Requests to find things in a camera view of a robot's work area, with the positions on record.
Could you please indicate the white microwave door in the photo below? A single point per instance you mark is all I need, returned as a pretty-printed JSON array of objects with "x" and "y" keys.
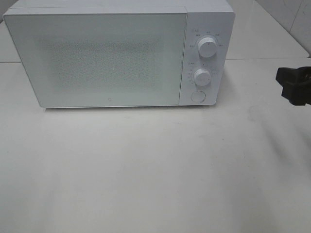
[{"x": 101, "y": 60}]

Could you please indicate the white timer knob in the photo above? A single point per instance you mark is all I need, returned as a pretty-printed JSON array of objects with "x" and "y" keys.
[{"x": 202, "y": 77}]

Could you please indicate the white microwave oven body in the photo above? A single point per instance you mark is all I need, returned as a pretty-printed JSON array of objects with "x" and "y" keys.
[{"x": 204, "y": 17}]

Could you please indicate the round white door button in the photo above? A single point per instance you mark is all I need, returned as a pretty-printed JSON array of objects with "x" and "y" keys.
[{"x": 198, "y": 96}]

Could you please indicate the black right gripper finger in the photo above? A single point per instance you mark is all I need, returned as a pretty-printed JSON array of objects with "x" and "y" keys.
[
  {"x": 293, "y": 75},
  {"x": 297, "y": 95}
]

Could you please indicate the white upper power knob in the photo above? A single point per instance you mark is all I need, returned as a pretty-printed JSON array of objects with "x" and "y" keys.
[{"x": 207, "y": 46}]

